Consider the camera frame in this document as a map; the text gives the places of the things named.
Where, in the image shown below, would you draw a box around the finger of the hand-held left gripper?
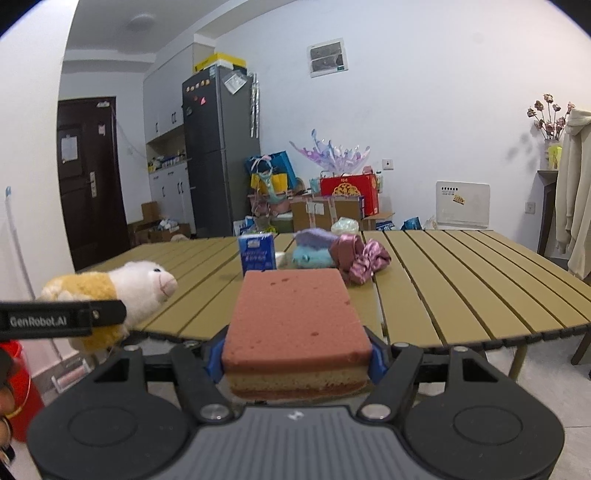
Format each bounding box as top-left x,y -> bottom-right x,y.
89,298 -> 128,327

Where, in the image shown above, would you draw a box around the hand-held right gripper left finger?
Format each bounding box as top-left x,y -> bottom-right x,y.
93,326 -> 233,424

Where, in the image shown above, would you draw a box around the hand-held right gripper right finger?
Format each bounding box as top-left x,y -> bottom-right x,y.
360,326 -> 507,422

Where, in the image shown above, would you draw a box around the yellow white sheep plush toy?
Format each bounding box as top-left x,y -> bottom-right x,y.
39,261 -> 179,352

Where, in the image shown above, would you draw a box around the pink layered sponge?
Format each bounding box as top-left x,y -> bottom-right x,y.
221,268 -> 374,402

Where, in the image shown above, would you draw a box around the light pink satin scrunchie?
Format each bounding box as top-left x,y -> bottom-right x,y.
348,240 -> 393,284

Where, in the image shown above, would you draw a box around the small blue carton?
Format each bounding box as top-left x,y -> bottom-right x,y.
238,233 -> 278,278

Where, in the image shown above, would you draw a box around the dark pink satin scrunchie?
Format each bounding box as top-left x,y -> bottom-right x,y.
328,234 -> 366,269

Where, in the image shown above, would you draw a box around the light blue plush toy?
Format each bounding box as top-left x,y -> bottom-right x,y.
292,244 -> 336,270

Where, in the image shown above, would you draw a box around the purple plush cloth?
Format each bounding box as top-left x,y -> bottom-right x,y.
294,228 -> 341,251

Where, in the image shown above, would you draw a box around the person's left hand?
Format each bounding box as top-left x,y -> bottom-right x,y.
0,386 -> 17,465

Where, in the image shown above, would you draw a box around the red plastic bucket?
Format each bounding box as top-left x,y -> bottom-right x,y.
0,340 -> 47,442

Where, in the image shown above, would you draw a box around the open cardboard boxes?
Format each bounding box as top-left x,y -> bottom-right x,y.
128,202 -> 193,246

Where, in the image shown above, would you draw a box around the tan slatted folding table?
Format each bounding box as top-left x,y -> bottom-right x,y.
75,229 -> 591,383

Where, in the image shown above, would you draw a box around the dark wooden door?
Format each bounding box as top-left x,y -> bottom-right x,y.
56,96 -> 131,273

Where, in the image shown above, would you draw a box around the taped cardboard box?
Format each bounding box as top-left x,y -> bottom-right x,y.
290,196 -> 364,232

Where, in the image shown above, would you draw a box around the red gift box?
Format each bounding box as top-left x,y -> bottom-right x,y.
320,171 -> 380,219

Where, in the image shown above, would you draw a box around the white rectangular panel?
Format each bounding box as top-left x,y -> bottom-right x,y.
436,181 -> 491,230

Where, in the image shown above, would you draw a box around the dark grey refrigerator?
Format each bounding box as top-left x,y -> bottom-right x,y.
181,65 -> 262,239

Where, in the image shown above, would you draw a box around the blue gift bag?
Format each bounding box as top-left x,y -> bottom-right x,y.
245,151 -> 299,195

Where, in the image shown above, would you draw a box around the white kitchen cabinets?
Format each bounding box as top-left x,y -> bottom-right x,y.
143,44 -> 197,237

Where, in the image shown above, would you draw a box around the purple paper decoration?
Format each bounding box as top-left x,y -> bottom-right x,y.
289,128 -> 373,179

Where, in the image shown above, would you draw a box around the cream hoodie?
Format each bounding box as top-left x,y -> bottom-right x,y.
553,109 -> 591,280

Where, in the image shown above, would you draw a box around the yellow flat box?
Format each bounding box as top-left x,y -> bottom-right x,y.
193,52 -> 248,75

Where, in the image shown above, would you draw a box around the dried flower bouquet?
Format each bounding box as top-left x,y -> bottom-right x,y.
527,93 -> 576,142

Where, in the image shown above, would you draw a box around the wall electrical panel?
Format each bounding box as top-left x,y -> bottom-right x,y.
307,39 -> 348,79

